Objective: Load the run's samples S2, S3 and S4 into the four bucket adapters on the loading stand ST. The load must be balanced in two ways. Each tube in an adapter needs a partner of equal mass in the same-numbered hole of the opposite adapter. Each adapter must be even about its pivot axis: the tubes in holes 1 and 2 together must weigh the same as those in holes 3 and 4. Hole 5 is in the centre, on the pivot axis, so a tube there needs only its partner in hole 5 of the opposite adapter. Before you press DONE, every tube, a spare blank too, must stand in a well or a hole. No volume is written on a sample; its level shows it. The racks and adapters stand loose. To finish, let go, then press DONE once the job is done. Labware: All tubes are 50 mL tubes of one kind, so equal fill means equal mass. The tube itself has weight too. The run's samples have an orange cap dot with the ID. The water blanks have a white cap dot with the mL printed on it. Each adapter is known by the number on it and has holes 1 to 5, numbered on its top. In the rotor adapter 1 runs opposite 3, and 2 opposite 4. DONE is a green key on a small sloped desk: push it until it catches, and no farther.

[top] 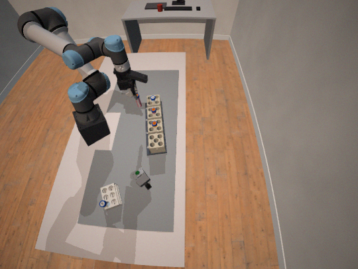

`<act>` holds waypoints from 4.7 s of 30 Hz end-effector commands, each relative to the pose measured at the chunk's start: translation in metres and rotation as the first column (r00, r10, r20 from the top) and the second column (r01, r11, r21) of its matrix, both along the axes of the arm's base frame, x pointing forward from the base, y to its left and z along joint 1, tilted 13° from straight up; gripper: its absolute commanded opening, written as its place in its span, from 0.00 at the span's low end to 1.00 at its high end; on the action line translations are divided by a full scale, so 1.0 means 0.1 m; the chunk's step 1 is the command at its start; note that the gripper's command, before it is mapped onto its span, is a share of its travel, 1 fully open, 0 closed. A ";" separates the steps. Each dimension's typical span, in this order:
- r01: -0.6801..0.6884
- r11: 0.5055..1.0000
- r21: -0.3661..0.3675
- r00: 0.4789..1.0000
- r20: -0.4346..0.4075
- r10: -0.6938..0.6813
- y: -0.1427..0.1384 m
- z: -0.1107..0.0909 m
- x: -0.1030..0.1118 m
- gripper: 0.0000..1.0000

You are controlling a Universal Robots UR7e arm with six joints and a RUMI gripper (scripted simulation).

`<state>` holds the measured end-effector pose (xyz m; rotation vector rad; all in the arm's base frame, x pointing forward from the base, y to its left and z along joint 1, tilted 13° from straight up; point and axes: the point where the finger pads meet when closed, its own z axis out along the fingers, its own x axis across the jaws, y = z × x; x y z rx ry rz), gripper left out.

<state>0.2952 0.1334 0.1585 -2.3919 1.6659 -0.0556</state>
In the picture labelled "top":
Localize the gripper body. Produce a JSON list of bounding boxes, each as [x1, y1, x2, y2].
[[113, 67, 135, 90]]

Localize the cream bucket adapter with holes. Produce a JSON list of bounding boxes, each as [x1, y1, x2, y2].
[[148, 133, 166, 153]]

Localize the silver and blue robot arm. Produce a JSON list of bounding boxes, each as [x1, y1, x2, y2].
[[17, 7, 130, 125]]

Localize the grey flat mat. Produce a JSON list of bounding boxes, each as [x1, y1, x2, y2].
[[78, 70, 179, 232]]

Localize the white tube rack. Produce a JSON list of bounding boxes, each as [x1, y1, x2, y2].
[[101, 184, 122, 210]]

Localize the beige bucket adapter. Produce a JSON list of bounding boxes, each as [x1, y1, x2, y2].
[[147, 106, 162, 120], [147, 95, 161, 107], [148, 119, 164, 135]]

